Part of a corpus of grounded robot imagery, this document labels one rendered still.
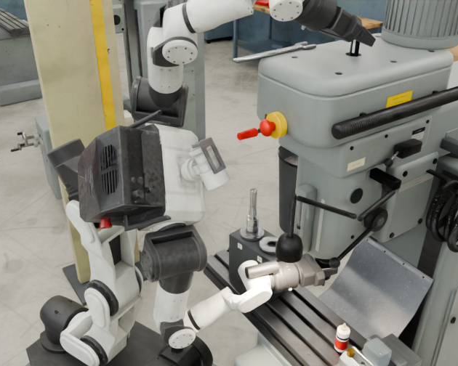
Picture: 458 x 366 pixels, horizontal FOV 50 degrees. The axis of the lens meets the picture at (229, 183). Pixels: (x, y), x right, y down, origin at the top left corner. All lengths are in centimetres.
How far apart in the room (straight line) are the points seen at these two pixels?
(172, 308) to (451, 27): 101
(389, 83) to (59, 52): 189
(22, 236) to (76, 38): 180
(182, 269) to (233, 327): 180
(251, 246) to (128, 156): 72
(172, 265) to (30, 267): 250
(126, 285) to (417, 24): 120
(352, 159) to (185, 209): 44
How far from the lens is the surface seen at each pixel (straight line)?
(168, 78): 124
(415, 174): 146
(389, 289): 189
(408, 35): 136
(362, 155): 122
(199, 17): 109
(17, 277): 363
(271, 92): 116
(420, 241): 179
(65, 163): 155
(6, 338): 324
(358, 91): 111
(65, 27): 270
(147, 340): 224
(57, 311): 219
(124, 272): 173
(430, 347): 204
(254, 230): 179
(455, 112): 151
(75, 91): 279
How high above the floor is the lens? 222
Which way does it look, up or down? 31 degrees down
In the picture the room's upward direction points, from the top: 1 degrees clockwise
